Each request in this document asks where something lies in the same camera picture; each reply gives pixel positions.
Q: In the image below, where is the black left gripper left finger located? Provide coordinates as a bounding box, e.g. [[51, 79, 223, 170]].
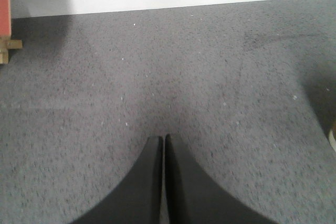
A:
[[73, 136, 163, 223]]

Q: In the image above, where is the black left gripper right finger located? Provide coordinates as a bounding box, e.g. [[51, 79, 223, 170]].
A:
[[165, 134, 273, 223]]

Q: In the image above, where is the brown paper cup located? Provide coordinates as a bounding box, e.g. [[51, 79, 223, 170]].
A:
[[328, 128, 336, 152]]

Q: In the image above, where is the wooden block stand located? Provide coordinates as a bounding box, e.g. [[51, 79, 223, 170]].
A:
[[0, 36, 23, 65]]

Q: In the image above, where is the red and blue box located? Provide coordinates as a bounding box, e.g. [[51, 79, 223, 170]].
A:
[[0, 0, 12, 36]]

